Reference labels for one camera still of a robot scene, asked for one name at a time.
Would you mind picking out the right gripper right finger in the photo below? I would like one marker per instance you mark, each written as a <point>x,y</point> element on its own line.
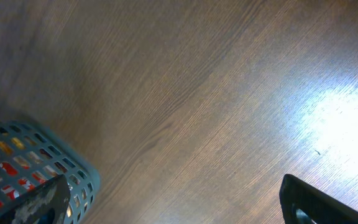
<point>302,203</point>

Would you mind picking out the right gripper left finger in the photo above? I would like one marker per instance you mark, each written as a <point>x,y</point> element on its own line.
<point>47,203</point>

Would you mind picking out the grey plastic shopping basket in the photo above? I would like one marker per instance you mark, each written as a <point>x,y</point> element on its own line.
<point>83,179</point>

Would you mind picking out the orange snack bag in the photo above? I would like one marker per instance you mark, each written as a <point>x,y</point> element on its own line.
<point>23,166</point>

